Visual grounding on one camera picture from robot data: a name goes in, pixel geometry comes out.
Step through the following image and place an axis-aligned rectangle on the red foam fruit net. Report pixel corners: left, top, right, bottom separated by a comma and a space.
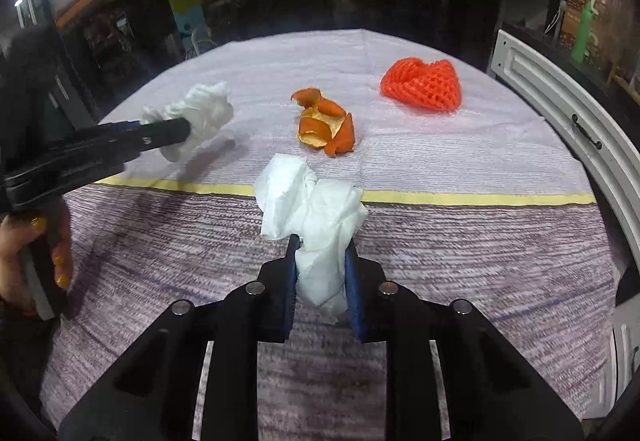
380, 57, 462, 114

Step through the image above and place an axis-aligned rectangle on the person's left hand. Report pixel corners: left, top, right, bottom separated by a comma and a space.
0, 205, 75, 317

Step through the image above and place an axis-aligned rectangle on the white cabinet door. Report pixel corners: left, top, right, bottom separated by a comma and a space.
487, 28, 640, 274
595, 311, 637, 417

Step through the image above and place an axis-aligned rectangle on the white tissue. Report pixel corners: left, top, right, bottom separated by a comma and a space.
140, 81, 235, 163
255, 152, 369, 326

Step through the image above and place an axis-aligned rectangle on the yellow and blue poster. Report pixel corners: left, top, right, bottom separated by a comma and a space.
165, 0, 206, 54

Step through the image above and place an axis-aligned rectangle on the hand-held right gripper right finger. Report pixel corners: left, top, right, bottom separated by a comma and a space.
344, 238, 586, 441

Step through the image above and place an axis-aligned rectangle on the orange peel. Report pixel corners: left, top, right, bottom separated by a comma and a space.
291, 88, 356, 157

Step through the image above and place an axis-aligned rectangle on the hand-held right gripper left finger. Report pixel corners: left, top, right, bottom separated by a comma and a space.
59, 233, 303, 441

